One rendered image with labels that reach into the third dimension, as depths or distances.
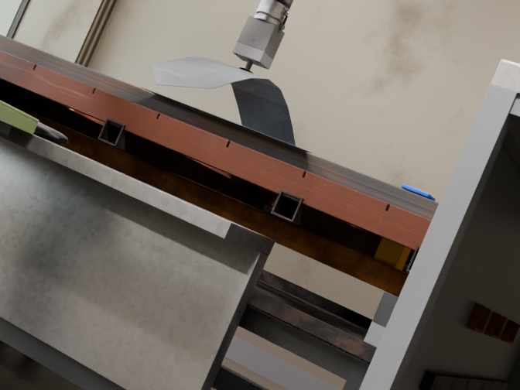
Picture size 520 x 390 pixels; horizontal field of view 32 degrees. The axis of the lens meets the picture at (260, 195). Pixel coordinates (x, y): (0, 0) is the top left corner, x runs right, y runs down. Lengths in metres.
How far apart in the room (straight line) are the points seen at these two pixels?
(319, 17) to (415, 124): 0.84
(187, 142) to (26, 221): 0.39
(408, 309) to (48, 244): 0.91
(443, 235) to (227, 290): 0.56
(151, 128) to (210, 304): 0.41
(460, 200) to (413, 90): 3.39
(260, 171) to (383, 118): 2.92
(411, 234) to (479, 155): 0.38
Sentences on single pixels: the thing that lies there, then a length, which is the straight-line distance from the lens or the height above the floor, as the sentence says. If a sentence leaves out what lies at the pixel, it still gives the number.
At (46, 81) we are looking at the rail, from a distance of 2.12.
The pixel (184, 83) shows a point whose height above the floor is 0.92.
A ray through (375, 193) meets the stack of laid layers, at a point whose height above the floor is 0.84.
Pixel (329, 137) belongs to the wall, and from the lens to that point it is 4.75.
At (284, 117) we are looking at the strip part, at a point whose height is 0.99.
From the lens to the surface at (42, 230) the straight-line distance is 1.97.
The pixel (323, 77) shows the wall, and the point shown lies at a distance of 4.87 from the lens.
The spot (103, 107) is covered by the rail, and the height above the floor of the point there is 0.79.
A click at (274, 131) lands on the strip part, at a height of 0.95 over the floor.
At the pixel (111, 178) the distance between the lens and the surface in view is 1.70.
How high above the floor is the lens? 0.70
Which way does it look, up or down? 2 degrees up
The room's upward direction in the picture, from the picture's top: 24 degrees clockwise
